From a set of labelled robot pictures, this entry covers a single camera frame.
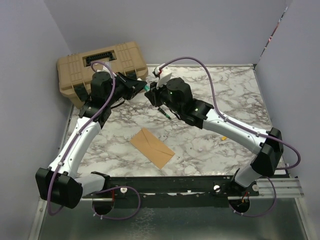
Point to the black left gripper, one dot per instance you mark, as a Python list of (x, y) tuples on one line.
[(133, 86)]

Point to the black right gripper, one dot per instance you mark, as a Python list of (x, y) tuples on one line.
[(153, 94)]

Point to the white green glue stick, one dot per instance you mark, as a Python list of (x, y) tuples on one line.
[(146, 88)]

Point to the green black glue pen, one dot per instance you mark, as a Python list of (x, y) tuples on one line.
[(164, 113)]

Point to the brown paper envelope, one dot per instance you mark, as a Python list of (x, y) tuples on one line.
[(152, 148)]

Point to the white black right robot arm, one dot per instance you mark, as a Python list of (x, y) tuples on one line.
[(176, 94)]

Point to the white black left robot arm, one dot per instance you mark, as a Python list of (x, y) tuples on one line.
[(58, 183)]

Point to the tan plastic toolbox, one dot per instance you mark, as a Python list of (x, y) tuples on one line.
[(75, 71)]

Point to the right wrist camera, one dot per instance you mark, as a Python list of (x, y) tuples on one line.
[(163, 73)]

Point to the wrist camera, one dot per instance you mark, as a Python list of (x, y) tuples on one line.
[(107, 66), (163, 73)]

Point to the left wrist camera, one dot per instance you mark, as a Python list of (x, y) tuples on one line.
[(107, 66)]

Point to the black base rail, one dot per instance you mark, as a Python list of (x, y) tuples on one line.
[(172, 192)]

